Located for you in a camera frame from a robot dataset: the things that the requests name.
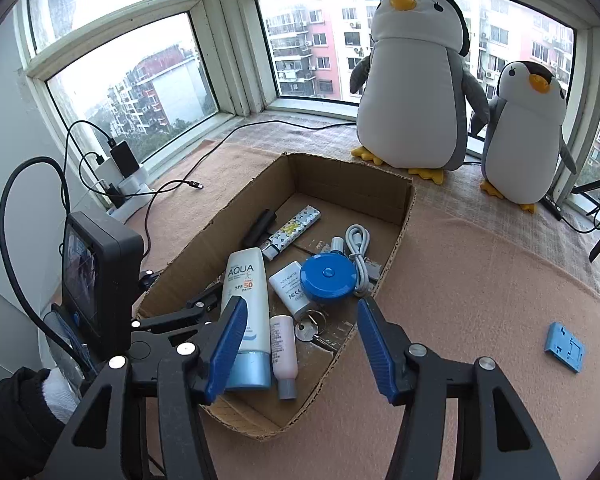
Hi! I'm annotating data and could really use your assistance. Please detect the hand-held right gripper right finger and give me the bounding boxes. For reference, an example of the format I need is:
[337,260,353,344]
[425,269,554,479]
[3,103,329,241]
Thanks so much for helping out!
[356,297,561,480]

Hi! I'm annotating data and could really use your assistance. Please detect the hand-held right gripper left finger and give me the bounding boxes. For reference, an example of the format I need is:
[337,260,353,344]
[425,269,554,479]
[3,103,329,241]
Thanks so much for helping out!
[42,295,249,480]

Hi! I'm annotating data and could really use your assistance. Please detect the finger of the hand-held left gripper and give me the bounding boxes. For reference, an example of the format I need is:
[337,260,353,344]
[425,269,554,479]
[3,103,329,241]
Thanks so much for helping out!
[132,305,216,335]
[185,284,222,312]

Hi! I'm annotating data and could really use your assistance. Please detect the white sunscreen tube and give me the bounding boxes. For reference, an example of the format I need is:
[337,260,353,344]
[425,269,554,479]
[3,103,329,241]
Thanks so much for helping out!
[220,248,272,392]

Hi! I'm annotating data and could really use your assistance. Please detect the pink bottle with grey cap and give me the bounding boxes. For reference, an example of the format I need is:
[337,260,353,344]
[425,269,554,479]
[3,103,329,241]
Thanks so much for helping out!
[269,314,299,401]

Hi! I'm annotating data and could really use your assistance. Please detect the keys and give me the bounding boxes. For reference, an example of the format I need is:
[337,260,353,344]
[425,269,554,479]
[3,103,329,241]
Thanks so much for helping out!
[294,307,341,353]

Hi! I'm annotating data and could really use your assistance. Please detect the white usb cable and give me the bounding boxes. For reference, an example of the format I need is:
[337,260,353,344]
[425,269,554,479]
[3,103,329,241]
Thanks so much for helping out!
[344,224,383,297]

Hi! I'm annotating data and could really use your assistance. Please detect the white charger adapter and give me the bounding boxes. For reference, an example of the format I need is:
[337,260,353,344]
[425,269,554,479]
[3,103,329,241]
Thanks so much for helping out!
[268,261,311,320]

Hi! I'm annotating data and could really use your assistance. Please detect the small black device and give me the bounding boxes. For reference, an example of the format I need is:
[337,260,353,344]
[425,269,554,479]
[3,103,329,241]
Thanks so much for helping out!
[243,209,277,247]

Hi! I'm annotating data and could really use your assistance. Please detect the blue round tape measure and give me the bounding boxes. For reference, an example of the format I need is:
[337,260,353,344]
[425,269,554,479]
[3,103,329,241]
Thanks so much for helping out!
[299,252,358,305]

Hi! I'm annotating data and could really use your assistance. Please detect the patterned lighter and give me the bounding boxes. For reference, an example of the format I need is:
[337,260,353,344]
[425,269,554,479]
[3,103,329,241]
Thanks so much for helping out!
[260,205,323,261]

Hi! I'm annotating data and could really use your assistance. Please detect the cardboard box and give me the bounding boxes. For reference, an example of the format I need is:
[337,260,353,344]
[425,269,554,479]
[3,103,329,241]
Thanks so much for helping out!
[132,152,417,442]

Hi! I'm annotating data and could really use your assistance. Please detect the blue folding phone stand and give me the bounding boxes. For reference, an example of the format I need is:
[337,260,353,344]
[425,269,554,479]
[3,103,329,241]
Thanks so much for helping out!
[544,322,586,375]

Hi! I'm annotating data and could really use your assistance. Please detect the person's left forearm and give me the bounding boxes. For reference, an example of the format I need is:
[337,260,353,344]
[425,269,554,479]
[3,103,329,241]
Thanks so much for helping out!
[0,367,70,478]

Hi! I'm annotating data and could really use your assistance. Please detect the person's left hand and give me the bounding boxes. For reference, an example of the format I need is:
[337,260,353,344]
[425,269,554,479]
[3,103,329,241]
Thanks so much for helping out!
[39,366,83,426]

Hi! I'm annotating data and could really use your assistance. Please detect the white power strip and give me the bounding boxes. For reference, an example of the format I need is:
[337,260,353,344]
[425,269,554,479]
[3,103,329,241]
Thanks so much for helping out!
[97,162,153,223]

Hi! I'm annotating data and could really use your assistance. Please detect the beige checked mat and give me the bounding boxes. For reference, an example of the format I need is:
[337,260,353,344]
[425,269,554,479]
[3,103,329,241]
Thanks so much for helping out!
[215,112,600,301]

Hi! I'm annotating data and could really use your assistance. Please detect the black inline light controller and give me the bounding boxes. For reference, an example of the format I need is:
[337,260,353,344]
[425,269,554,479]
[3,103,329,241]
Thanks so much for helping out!
[540,195,563,221]

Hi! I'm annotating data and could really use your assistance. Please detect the small penguin plush toy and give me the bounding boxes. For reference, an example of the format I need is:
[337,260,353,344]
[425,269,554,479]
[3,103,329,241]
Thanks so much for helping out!
[470,61,578,213]

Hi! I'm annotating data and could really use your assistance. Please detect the large penguin plush toy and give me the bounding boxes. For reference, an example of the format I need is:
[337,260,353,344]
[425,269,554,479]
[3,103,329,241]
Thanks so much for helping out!
[350,0,491,184]

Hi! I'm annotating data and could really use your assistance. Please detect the black usb cable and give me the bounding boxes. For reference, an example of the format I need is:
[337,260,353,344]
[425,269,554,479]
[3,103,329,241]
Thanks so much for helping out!
[142,180,204,261]

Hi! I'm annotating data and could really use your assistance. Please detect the dark gripper cable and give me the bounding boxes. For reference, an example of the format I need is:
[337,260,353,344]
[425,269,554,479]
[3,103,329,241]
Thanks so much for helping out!
[0,156,73,356]

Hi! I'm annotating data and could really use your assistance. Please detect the short black charging cable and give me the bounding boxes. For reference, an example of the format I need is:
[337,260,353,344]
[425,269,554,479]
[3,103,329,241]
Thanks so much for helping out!
[62,120,118,201]

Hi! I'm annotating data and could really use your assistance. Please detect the long black power cable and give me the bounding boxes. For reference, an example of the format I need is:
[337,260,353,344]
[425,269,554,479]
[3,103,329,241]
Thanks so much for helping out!
[125,120,361,201]

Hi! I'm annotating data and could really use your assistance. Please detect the white window frame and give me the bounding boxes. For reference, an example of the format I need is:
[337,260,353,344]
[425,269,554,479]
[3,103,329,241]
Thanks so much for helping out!
[10,0,600,221]

